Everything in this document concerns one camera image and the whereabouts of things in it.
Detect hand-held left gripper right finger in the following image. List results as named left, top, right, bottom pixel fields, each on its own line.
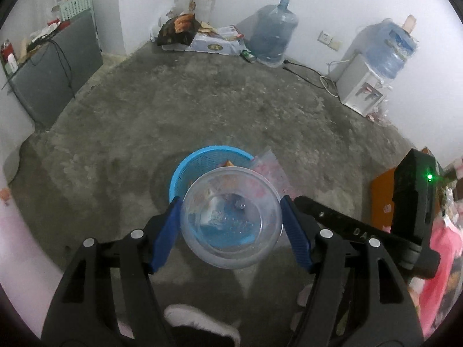
left=279, top=194, right=425, bottom=347

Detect blue mesh wastebasket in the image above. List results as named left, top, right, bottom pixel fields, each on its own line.
left=168, top=145, right=256, bottom=239

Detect blue water jug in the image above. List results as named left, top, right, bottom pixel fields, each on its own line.
left=248, top=0, right=299, bottom=67

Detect white fluffy slipper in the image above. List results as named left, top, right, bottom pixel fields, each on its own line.
left=163, top=304, right=241, bottom=346

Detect black cable on cabinet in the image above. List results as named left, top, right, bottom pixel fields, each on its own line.
left=27, top=38, right=76, bottom=98

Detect pink table cover sheet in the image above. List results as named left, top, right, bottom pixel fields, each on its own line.
left=0, top=130, right=85, bottom=337

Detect black snack bag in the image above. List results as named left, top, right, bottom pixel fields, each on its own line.
left=157, top=13, right=201, bottom=47

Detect printed white carton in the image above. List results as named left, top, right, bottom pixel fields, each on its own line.
left=161, top=25, right=247, bottom=56

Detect grey cabinet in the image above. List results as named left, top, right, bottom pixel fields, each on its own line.
left=7, top=11, right=104, bottom=129

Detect white floor cable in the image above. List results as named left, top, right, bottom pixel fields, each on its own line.
left=320, top=58, right=353, bottom=96

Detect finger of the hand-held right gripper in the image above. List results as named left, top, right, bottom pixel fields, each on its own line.
left=294, top=195, right=347, bottom=241

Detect orange cardboard box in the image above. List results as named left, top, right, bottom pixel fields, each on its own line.
left=371, top=147, right=444, bottom=232

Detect white water dispenser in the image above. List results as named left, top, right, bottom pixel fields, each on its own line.
left=336, top=53, right=393, bottom=117

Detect water jug on dispenser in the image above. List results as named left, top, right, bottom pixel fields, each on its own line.
left=363, top=14, right=418, bottom=79

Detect wall socket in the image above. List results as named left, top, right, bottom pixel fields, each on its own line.
left=317, top=31, right=342, bottom=52

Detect white plastic basket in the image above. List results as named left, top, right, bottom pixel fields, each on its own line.
left=58, top=0, right=91, bottom=20

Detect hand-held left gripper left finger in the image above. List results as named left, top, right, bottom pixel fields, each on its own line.
left=41, top=196, right=185, bottom=347

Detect black floor cable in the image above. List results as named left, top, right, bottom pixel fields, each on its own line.
left=282, top=58, right=339, bottom=98

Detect pink blanket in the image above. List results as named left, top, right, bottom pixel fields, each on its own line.
left=407, top=173, right=463, bottom=337

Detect clear plastic zip bag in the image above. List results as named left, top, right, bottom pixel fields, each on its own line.
left=249, top=147, right=297, bottom=198

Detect clear plastic bowl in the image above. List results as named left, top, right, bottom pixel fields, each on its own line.
left=180, top=166, right=283, bottom=270

